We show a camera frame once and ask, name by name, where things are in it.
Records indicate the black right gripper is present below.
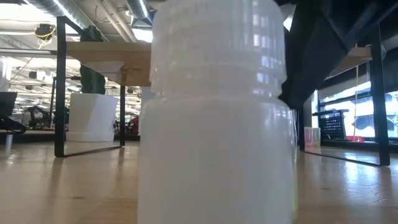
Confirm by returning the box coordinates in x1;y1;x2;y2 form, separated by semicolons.
279;0;358;110

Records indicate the white medicine bottle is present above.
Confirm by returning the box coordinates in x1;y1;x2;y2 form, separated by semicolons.
137;0;293;224

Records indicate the black perforated crate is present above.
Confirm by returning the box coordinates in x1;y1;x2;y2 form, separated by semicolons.
312;108;349;141

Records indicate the red chair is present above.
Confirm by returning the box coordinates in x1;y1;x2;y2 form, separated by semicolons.
128;115;140;136

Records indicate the green cactus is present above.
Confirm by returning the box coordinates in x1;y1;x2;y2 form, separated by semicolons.
79;24;107;95

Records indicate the white faceted plant pot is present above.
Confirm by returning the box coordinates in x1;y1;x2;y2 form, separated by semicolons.
65;92;120;143

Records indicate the black office chair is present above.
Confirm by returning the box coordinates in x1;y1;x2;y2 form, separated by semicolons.
26;105;52;129

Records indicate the black monitor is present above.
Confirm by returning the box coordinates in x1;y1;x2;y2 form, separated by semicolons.
0;91;18;118

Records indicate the grey metal leg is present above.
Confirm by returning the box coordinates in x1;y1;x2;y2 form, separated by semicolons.
4;133;14;154

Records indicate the yellow hanging cable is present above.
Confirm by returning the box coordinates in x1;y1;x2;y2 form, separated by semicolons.
353;65;360;138

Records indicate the large rectangular metal duct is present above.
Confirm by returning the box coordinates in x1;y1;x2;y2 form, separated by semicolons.
280;3;297;32

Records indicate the wooden shelf with black frame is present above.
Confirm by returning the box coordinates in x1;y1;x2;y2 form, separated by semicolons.
54;16;391;167

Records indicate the black hanging cord reel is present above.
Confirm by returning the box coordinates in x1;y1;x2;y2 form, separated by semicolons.
34;23;57;40

